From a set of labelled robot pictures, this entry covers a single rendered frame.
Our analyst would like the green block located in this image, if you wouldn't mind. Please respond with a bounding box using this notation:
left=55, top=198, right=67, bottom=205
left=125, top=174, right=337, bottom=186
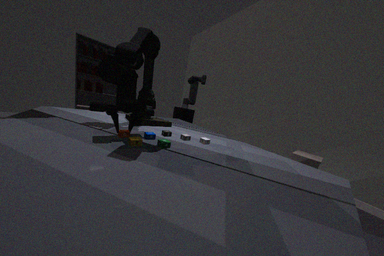
left=157, top=139, right=171, bottom=148

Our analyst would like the blue block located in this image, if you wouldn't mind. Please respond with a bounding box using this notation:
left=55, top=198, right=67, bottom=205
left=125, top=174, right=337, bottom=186
left=144, top=132, right=156, bottom=140

